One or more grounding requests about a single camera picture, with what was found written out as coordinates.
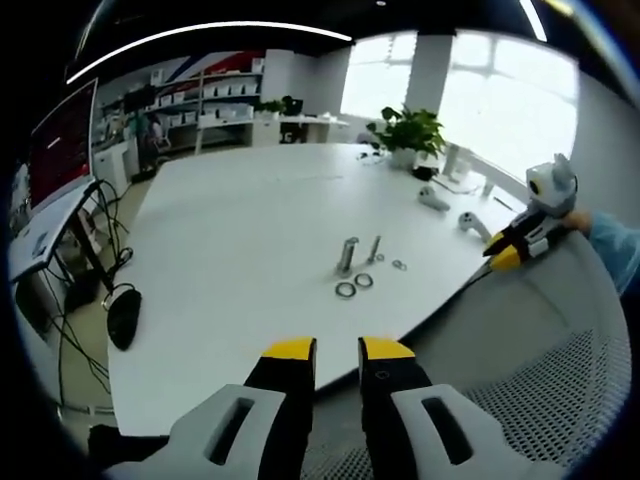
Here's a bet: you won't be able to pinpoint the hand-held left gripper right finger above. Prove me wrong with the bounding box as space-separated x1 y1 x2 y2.
356 335 512 480

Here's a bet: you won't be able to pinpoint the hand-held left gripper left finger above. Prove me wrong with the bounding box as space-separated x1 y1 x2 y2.
103 336 318 480

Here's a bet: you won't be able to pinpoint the metal threaded stud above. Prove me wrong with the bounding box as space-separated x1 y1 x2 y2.
334 235 361 279

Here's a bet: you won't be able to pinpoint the person's right hand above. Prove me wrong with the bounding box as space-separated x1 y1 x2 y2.
562 210 595 234

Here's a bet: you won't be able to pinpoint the white handheld controller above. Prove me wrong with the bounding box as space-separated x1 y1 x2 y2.
417 185 451 214
457 211 494 243

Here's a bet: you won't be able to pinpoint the white stand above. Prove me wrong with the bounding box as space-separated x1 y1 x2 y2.
432 141 482 195

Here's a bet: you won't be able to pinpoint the white mesh chair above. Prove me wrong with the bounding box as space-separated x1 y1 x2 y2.
298 225 635 480

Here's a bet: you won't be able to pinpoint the green potted plant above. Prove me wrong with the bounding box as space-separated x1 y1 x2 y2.
366 105 448 170

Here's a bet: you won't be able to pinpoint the white side desk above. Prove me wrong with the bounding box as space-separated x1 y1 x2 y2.
8 180 102 285

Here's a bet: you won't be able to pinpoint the computer monitor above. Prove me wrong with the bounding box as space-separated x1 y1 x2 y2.
25 76 100 214

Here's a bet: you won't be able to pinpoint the white storage shelves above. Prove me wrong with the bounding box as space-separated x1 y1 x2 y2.
97 49 267 154

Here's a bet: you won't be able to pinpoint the ceiling light strip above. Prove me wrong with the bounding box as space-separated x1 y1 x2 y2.
65 20 354 85

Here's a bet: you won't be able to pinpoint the black cable bundle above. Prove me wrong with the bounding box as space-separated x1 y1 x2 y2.
47 179 136 416

